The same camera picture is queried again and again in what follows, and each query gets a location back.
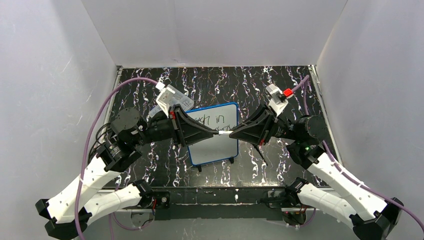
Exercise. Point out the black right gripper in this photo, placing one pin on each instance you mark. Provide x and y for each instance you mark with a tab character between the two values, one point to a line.
268	126

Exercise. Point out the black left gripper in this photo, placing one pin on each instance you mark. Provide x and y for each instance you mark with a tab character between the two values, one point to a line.
177	125

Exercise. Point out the white marker pen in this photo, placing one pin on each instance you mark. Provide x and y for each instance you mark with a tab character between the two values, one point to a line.
224	132

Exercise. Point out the blue framed whiteboard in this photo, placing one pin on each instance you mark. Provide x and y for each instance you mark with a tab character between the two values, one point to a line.
222	117

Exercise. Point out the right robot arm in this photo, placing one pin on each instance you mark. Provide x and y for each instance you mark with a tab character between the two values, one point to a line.
369	216

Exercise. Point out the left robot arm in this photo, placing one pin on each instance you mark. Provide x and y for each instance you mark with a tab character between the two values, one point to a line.
71	211

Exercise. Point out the clear plastic screw box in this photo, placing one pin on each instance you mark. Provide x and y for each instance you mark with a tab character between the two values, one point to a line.
179	99

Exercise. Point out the orange handled screwdriver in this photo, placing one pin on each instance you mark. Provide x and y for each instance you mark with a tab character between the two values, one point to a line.
262	157

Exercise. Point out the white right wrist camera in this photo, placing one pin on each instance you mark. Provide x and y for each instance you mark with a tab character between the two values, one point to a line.
279	98

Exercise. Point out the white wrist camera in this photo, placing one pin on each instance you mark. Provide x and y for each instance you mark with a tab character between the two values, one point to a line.
279	98
164	98

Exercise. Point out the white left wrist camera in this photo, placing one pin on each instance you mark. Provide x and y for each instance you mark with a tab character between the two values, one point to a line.
164	98

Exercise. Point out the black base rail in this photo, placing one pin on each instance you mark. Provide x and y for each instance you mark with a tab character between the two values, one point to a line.
175	203

